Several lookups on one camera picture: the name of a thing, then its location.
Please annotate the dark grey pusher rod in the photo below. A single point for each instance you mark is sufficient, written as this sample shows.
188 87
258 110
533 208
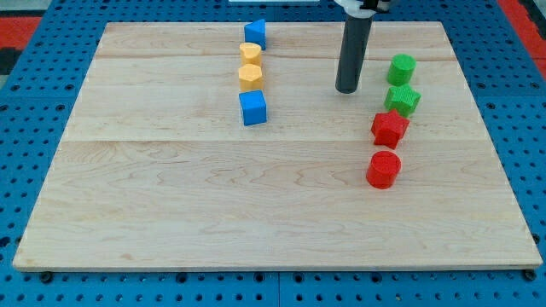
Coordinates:
352 52

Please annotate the red cylinder block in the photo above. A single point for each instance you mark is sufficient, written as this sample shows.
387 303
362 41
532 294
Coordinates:
383 169

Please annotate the yellow heart block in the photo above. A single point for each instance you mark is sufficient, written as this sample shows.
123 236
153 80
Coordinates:
250 53

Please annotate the blue triangle block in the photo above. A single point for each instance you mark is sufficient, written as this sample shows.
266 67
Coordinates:
255 32

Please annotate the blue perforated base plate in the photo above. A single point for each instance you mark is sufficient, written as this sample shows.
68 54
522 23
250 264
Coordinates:
42 87

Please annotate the light wooden board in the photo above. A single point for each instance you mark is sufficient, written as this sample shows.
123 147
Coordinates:
155 170

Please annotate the green star block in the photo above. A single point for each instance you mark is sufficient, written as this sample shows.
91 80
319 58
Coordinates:
404 99

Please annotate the blue cube block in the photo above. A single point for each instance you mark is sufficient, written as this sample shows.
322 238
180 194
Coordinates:
253 107

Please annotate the red star block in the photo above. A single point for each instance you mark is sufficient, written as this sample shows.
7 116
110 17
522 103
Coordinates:
389 128

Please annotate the green cylinder block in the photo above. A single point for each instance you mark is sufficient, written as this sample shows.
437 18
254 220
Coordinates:
401 69

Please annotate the yellow hexagon block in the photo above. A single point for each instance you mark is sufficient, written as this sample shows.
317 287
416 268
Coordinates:
250 78

